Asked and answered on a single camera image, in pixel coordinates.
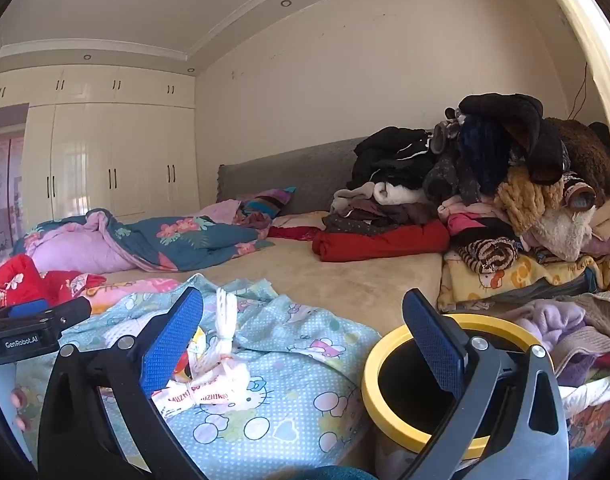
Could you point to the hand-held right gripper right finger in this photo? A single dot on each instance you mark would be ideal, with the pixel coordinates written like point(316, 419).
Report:
point(435, 345)

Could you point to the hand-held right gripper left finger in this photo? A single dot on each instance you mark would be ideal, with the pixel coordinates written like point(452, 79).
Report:
point(172, 340)

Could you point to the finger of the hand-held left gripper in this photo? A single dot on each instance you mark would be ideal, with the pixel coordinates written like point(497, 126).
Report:
point(30, 308)

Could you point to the white knotted snack wrapper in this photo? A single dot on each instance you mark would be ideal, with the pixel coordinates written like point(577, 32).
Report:
point(220, 360)

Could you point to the yellow rimmed bin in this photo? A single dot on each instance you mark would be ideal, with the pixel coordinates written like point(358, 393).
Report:
point(380, 385)

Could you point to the person's left hand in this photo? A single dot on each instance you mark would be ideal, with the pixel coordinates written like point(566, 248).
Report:
point(19, 410)

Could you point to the red printed cloth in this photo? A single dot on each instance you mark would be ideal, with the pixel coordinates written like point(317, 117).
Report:
point(15, 280)

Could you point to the pink cartoon blanket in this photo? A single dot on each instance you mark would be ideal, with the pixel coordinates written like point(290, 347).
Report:
point(135, 290)

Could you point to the brown striped cloth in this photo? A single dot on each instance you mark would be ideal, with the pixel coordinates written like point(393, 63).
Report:
point(487, 255)

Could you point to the blue floral quilt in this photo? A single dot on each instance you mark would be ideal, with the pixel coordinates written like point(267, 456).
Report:
point(150, 237)

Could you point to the red folded garment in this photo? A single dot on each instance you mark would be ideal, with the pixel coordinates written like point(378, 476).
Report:
point(385, 242)

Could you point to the pink cartoon door curtain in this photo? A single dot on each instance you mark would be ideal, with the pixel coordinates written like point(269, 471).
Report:
point(2, 195)

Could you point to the lavender cloth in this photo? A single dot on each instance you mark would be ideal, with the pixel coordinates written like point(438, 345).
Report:
point(550, 322)

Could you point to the beige bed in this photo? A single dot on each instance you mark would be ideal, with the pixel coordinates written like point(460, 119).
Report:
point(335, 280)

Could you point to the yellow cartoon blanket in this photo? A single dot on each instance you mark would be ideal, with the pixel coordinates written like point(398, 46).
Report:
point(535, 275)

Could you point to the light blue cat print sheet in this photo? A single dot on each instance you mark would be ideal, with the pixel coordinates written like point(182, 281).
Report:
point(295, 360)

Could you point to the pink garment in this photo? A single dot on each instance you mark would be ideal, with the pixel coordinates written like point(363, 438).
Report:
point(465, 220)

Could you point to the pink cloth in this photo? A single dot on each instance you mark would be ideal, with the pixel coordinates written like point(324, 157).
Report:
point(220, 210)

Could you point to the dark dotted garment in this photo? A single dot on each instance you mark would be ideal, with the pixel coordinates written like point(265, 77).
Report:
point(352, 222)

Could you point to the white fleece garment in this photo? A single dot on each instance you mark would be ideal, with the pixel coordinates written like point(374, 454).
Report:
point(397, 192)

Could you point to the dark red cloth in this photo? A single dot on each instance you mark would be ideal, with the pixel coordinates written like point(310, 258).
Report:
point(292, 233)

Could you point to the dark teal cloth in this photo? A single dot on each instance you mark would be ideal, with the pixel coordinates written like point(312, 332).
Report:
point(335, 474)

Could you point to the colourful striped pillow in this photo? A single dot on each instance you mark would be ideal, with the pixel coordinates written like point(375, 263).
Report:
point(265, 202)

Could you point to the beige knit cloth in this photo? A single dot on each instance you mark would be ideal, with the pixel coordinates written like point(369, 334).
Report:
point(600, 315)

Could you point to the white wardrobe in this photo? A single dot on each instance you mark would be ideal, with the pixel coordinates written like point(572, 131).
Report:
point(85, 150)

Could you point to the tan fuzzy garment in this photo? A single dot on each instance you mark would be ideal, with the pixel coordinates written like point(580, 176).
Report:
point(522, 200)

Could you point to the black jacket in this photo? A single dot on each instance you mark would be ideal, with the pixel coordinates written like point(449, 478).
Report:
point(390, 155)

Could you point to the dark blue fuzzy garment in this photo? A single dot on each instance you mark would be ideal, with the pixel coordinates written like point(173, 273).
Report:
point(485, 155)

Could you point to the grey padded headboard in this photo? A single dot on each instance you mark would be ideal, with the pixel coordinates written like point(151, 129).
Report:
point(295, 175)

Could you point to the brown plush blanket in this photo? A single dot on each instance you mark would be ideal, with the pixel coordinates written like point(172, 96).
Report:
point(592, 160)

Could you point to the black fleece garment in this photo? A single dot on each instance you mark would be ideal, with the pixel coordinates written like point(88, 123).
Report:
point(515, 110)

